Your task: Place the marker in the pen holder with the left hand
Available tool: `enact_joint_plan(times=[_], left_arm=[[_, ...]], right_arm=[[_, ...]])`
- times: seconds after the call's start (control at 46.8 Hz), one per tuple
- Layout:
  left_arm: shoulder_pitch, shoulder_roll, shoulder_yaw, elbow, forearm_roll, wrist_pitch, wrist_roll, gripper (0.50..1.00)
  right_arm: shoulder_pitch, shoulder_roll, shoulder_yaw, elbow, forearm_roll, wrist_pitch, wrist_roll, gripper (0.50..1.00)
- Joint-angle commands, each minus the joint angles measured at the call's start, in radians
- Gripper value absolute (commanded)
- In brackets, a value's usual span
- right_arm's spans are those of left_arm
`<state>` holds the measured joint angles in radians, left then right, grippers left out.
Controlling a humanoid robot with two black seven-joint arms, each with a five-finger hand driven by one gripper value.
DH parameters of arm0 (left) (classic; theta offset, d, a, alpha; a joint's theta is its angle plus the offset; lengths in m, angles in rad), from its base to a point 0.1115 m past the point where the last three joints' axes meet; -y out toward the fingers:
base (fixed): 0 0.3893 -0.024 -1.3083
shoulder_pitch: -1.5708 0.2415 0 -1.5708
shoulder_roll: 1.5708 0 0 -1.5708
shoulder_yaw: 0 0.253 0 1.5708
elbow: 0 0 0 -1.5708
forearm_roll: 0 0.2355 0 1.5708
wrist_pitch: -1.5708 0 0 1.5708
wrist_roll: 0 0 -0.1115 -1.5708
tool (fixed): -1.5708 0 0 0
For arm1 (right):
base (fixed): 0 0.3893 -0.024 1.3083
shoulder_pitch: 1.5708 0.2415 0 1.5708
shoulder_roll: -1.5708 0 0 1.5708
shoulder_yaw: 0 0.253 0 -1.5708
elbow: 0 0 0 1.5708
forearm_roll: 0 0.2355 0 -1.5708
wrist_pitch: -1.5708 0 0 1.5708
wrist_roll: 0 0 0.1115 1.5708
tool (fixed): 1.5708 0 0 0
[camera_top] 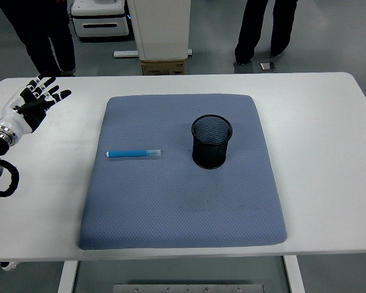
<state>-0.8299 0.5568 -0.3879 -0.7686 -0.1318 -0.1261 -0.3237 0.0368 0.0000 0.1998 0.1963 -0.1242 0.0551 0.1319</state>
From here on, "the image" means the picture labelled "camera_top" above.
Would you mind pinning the small silver floor plate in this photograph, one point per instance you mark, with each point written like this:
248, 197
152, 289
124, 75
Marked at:
267, 66

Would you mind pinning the person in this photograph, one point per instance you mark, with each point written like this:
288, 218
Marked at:
253, 24
33, 30

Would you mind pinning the blue marker with clear cap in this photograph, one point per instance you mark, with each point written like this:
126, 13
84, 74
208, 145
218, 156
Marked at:
128, 153

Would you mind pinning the white and black robot foot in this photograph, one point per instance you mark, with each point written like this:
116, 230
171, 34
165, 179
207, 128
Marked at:
9, 266

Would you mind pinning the grey metal floor bar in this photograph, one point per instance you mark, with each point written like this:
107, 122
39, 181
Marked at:
125, 54

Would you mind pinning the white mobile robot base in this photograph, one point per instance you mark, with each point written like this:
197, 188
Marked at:
100, 18

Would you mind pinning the black mesh pen holder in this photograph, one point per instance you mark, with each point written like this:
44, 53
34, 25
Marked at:
210, 152

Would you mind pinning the blue-grey quilted mat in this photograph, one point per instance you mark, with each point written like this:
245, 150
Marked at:
170, 207

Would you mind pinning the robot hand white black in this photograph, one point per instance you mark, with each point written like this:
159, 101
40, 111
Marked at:
13, 111

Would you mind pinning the white cabinet column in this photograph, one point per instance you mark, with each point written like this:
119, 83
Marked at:
161, 27

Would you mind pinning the brown cardboard box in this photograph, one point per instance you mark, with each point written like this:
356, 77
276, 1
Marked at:
163, 67

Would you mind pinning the white table leg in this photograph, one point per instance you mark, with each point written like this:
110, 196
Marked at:
66, 279
294, 277

